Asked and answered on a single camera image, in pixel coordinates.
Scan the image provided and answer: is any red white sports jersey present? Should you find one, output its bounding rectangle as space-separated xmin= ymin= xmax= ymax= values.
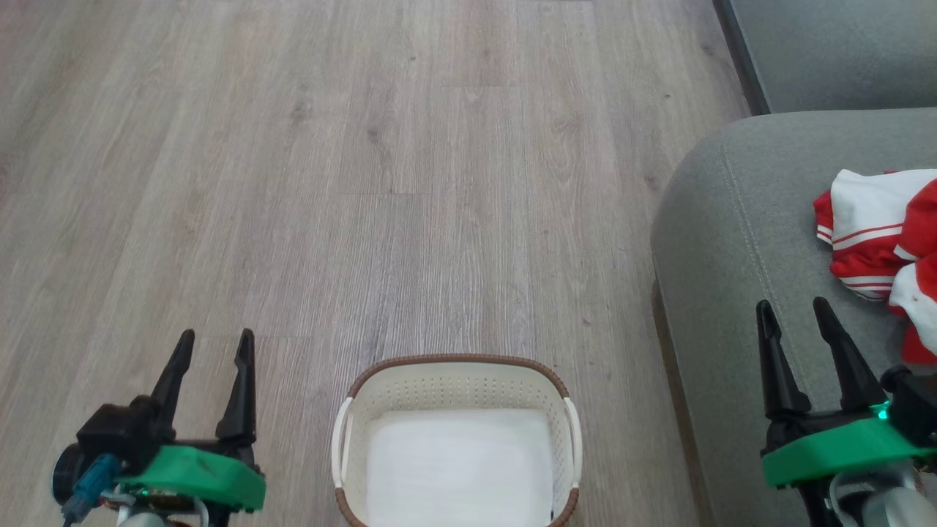
xmin=813 ymin=168 xmax=937 ymax=302

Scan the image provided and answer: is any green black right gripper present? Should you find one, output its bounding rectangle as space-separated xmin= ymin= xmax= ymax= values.
xmin=755 ymin=296 xmax=937 ymax=490

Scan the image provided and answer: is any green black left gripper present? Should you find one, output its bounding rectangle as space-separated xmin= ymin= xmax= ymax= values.
xmin=117 ymin=329 xmax=266 ymax=513

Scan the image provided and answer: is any white basket brown rim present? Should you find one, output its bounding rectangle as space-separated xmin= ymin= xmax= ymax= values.
xmin=331 ymin=354 xmax=584 ymax=527

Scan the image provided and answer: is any white cloth basket liner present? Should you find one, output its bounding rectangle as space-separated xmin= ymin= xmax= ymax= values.
xmin=364 ymin=408 xmax=556 ymax=527

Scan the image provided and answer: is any black cable blue connector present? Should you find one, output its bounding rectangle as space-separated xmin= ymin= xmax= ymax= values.
xmin=61 ymin=452 xmax=122 ymax=527

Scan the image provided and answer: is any grey sofa seat cushion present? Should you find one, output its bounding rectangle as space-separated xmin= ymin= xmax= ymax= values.
xmin=650 ymin=108 xmax=937 ymax=527

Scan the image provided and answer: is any brown sofa base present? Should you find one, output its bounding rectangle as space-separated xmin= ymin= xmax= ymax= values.
xmin=651 ymin=280 xmax=714 ymax=527

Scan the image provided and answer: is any grey sofa section dark edge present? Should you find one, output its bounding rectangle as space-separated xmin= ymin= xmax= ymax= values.
xmin=714 ymin=0 xmax=937 ymax=115

